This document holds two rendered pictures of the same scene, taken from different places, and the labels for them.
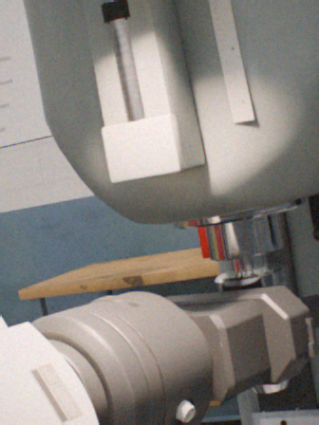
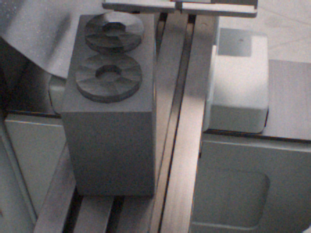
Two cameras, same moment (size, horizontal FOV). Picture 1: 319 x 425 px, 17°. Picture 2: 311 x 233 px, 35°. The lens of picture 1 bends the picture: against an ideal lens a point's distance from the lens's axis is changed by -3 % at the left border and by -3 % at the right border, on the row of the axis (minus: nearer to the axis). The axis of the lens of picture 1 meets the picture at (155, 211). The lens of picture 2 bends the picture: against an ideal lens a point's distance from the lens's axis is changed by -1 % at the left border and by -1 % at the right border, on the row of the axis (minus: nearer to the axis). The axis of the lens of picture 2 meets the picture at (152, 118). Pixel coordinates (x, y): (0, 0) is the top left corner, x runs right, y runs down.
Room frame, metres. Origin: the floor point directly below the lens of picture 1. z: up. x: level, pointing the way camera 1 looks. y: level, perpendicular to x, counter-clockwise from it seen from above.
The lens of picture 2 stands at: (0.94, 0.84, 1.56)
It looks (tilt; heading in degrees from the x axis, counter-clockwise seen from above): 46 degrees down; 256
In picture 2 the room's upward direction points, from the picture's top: 2 degrees counter-clockwise
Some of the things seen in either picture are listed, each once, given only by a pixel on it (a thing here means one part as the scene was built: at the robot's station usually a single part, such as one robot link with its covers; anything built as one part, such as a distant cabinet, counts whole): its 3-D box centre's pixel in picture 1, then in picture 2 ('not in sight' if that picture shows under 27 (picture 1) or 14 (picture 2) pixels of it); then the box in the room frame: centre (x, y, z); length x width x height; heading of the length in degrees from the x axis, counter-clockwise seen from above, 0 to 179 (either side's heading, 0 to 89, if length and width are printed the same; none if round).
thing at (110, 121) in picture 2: not in sight; (116, 100); (0.86, 0.28, 1.01); 0.22 x 0.12 x 0.20; 74
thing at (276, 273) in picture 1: (252, 278); not in sight; (0.69, -0.05, 1.26); 0.05 x 0.05 x 0.01
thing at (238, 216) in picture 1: (240, 209); not in sight; (0.69, -0.05, 1.31); 0.09 x 0.09 x 0.01
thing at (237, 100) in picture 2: not in sight; (163, 66); (0.69, -0.05, 0.77); 0.50 x 0.35 x 0.12; 156
